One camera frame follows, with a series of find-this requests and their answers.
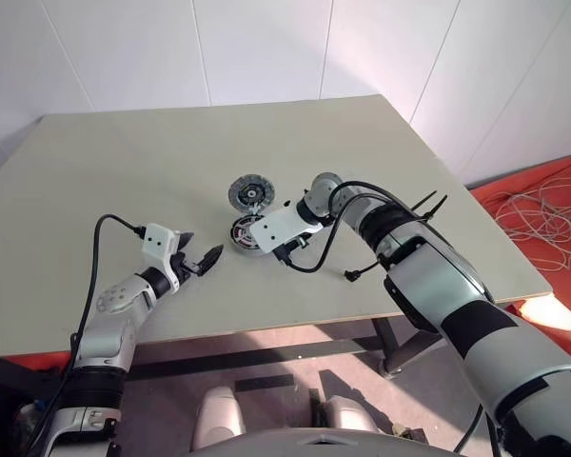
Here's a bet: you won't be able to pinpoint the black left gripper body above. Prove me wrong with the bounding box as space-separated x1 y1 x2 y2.
170 248 205 288

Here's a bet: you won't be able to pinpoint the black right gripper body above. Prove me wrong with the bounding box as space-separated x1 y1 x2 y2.
271 235 312 264

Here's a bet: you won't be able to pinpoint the silver motor stator copper windings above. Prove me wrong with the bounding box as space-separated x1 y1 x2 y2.
226 213 273 260

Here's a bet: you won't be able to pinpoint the round silver black motor cover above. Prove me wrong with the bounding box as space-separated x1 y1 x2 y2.
226 174 278 217

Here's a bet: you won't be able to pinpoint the black strip on floor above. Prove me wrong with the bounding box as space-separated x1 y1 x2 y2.
233 374 296 394

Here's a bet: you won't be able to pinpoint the beige rounded robot leg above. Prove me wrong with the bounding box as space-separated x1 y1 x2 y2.
322 396 378 435
191 386 246 451

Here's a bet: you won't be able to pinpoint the orange cloth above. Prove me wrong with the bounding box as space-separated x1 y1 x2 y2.
8 353 73 371
470 149 571 378

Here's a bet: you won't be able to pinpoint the grey robot torso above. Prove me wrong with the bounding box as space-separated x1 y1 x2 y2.
184 426 459 457

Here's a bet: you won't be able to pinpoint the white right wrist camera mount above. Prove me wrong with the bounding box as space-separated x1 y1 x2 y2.
247 207 325 256

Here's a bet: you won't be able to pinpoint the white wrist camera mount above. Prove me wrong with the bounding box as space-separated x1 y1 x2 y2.
247 207 325 256
140 224 183 292

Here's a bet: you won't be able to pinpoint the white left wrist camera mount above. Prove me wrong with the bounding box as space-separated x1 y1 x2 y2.
140 224 183 292

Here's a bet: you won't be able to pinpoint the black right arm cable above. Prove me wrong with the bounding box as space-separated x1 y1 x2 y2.
275 179 503 457

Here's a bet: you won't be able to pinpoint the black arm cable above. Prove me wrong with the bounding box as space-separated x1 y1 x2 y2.
275 179 503 457
28 213 148 457

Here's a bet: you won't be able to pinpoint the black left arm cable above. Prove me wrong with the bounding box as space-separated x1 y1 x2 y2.
28 213 148 457

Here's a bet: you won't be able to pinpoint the black metal table frame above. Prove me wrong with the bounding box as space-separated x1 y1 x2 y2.
122 314 444 383

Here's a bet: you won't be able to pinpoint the tangled white cord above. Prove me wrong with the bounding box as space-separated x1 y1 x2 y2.
494 174 571 274

